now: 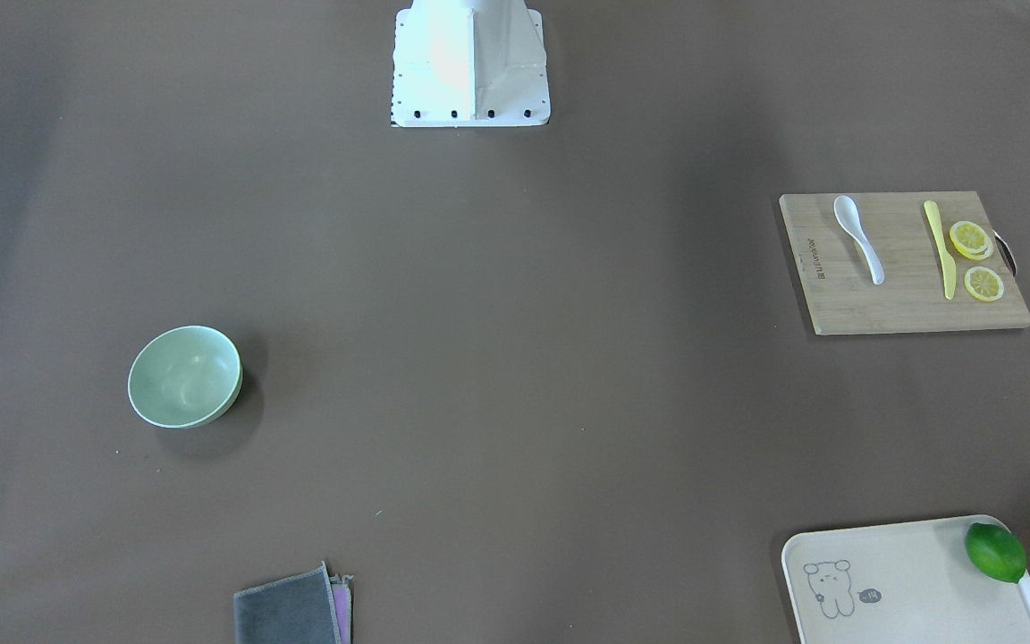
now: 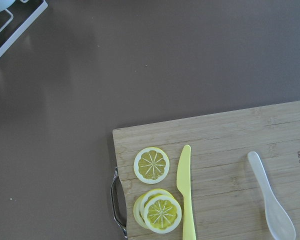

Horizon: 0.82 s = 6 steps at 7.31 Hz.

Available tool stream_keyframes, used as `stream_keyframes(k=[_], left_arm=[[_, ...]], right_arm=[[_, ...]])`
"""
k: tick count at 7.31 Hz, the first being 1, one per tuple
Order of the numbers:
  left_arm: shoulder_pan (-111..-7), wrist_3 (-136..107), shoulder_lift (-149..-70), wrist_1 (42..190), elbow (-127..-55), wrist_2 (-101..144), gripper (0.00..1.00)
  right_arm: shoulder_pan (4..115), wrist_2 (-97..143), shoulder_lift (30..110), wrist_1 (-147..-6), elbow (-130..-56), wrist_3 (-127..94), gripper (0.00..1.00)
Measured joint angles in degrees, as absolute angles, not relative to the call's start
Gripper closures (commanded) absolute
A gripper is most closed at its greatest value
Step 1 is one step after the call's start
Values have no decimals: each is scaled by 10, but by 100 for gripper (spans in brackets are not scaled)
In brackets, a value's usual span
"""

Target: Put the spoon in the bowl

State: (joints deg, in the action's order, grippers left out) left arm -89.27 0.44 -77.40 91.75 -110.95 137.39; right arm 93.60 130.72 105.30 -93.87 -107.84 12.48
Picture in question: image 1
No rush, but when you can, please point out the light green bowl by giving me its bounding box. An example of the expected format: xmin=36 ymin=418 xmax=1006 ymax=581
xmin=127 ymin=325 xmax=244 ymax=429

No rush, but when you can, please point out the white ceramic spoon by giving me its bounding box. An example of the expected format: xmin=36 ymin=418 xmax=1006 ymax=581
xmin=833 ymin=194 xmax=886 ymax=285

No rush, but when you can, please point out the bamboo cutting board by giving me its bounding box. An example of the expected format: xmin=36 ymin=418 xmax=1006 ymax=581
xmin=778 ymin=191 xmax=1030 ymax=335

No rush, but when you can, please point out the grey folded cloth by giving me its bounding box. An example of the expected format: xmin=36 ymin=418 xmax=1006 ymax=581
xmin=233 ymin=562 xmax=354 ymax=643

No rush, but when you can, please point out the yellow plastic knife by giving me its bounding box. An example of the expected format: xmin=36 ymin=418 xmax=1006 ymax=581
xmin=923 ymin=199 xmax=957 ymax=301

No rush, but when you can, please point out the upper lemon slice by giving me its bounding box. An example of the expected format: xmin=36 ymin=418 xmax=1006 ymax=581
xmin=949 ymin=221 xmax=992 ymax=255

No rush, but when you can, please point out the lemon slice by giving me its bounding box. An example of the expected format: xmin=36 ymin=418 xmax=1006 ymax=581
xmin=964 ymin=266 xmax=1006 ymax=302
xmin=949 ymin=221 xmax=992 ymax=255

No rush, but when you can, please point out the lower lemon slice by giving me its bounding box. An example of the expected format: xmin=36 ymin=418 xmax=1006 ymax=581
xmin=964 ymin=266 xmax=1006 ymax=302

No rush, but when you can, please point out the cream rabbit tray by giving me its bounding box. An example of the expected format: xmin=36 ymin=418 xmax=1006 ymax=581
xmin=781 ymin=514 xmax=1030 ymax=643

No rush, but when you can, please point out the hidden lemon slice underneath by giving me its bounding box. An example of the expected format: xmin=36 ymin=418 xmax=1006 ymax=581
xmin=957 ymin=240 xmax=994 ymax=261

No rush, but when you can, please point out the green lime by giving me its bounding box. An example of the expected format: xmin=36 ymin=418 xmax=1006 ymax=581
xmin=964 ymin=522 xmax=1027 ymax=584

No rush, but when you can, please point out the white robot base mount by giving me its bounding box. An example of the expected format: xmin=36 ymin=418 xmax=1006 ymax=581
xmin=390 ymin=1 xmax=552 ymax=128

